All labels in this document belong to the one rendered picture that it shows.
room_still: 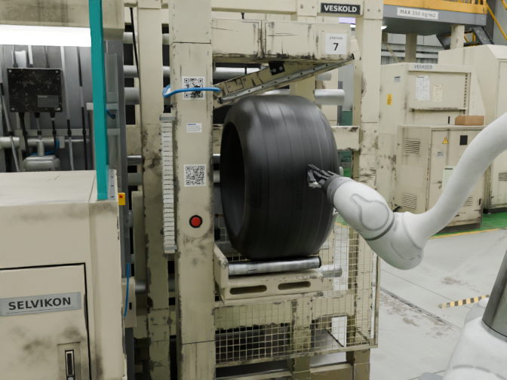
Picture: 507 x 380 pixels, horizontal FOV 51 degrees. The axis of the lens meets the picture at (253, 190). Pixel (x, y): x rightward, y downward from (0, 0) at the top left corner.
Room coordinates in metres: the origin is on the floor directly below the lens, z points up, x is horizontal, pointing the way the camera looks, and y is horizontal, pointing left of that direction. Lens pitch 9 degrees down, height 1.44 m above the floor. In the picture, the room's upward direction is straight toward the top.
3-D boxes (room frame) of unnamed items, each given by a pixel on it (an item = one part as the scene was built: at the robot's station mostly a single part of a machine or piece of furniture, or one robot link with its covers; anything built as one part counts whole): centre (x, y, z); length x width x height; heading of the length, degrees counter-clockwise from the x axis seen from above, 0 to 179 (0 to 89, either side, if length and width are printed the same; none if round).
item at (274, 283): (1.78, -0.06, 0.83); 0.36 x 0.09 x 0.06; 105
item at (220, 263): (1.87, 0.14, 0.90); 0.40 x 0.03 x 0.10; 15
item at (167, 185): (1.78, 0.29, 1.19); 0.05 x 0.04 x 0.48; 15
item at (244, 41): (2.24, -0.07, 1.71); 0.61 x 0.25 x 0.15; 105
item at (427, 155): (6.32, -2.26, 0.62); 0.91 x 0.58 x 1.25; 114
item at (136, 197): (2.61, 0.58, 0.61); 0.33 x 0.06 x 0.86; 15
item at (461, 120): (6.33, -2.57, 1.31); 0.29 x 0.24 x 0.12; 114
